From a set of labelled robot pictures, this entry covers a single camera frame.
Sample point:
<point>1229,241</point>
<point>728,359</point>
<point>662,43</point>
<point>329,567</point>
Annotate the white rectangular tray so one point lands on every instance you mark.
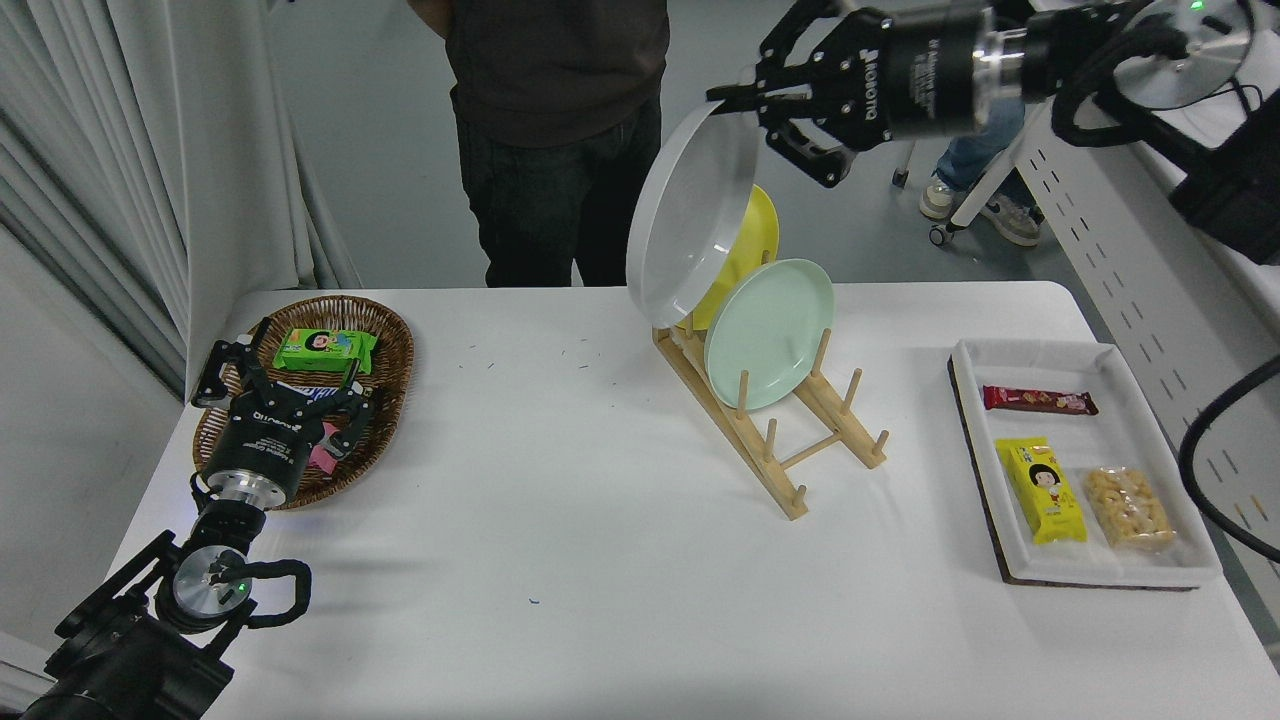
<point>1130,420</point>

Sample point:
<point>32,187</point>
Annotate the brown wicker basket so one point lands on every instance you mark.
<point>390,370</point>

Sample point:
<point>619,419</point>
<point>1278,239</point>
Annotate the green snack pack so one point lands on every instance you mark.
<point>325,350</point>

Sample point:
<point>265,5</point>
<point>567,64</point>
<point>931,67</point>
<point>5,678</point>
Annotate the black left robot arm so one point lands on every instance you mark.
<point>120,650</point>

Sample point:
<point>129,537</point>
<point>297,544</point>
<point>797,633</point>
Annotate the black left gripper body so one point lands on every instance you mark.
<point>265,435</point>

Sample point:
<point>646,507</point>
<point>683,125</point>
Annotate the grey curtain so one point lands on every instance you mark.
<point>150,150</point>

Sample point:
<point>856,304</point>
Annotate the red snack bar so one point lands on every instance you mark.
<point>1030,399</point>

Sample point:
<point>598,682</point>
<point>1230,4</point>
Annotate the wooden plate rack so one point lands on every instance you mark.
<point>795,503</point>

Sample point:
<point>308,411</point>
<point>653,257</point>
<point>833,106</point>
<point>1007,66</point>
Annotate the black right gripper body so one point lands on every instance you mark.
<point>920,75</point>

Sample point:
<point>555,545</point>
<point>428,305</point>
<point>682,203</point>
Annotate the standing person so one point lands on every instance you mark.
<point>560,150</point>

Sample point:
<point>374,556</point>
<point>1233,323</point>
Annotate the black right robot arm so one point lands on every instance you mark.
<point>1230,190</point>

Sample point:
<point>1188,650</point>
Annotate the blue white snack bar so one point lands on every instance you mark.
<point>300,386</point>

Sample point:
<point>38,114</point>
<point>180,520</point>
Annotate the person's forearm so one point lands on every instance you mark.
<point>430,12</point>

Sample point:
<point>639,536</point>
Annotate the grey plate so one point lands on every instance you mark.
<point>690,220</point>

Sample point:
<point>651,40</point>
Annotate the yellow plate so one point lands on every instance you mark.
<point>755,230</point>

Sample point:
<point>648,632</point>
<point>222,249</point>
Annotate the mint green plate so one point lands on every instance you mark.
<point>770,335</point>

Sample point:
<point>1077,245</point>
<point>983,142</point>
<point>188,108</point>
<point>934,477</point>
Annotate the seated person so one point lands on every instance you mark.
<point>975,160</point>

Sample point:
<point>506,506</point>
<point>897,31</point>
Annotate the yellow snack pack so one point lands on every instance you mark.
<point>1045,490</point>

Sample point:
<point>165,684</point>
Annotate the pink snack packet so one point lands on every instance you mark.
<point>322,460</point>

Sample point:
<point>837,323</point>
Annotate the white wheeled chair frame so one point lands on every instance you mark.
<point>965,210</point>

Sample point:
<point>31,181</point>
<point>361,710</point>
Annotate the white perforated desk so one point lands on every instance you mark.
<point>1150,280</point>

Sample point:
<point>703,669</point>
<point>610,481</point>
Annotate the clear bag of crackers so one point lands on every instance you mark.
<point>1130,510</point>

